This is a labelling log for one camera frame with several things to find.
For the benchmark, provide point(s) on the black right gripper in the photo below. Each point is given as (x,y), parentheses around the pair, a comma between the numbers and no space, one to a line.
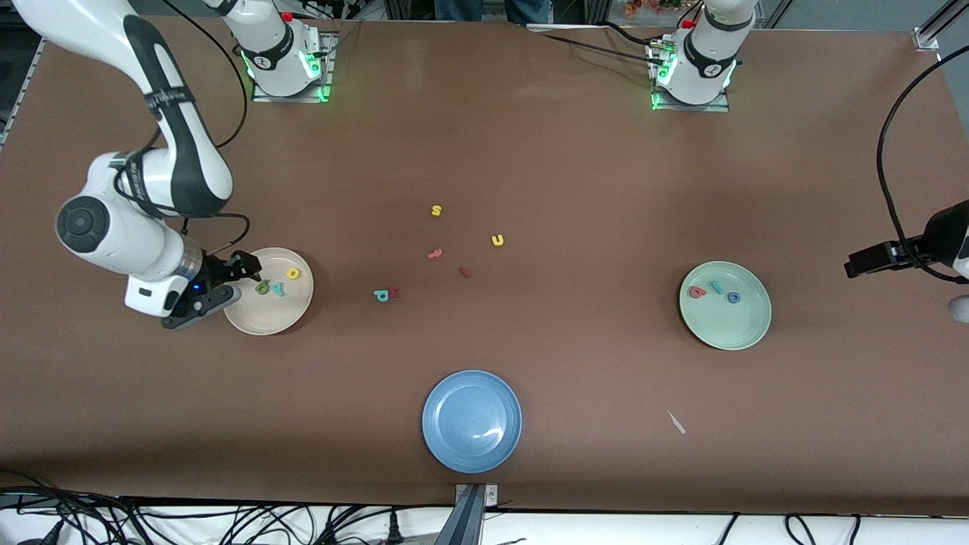
(217,270)

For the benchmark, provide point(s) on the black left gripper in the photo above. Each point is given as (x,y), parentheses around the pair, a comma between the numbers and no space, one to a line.
(901,252)

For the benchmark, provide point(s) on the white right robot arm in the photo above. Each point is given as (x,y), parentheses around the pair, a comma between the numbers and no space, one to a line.
(106,30)

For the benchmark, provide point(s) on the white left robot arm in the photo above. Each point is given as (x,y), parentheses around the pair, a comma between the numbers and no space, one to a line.
(708,60)

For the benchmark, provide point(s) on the beige round plate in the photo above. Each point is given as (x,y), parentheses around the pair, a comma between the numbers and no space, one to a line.
(257,314)

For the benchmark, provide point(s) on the pale green round plate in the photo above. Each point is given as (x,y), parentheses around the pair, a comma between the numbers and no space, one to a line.
(725,325)

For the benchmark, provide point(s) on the small white paper scrap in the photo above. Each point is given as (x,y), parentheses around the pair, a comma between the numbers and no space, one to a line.
(677,423)

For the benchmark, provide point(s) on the brown table cover sheet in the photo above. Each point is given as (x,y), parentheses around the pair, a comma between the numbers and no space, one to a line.
(484,151)

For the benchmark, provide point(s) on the blue round plate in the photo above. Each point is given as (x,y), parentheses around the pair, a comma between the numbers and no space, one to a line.
(471,421)

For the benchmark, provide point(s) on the black power plug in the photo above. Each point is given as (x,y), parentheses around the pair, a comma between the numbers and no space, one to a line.
(394,530)

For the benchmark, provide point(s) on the orange leafy decoration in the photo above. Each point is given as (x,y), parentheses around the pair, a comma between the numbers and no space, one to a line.
(651,7)

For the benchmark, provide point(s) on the person legs in jeans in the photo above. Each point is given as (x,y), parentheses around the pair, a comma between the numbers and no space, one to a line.
(458,9)

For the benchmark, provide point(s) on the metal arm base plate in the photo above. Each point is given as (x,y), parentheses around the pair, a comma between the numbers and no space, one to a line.
(328,76)
(711,108)

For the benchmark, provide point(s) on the aluminium frame rail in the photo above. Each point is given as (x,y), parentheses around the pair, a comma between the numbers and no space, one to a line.
(939,23)
(23,83)

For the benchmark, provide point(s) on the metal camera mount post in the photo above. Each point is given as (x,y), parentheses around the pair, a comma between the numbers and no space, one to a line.
(469,515)

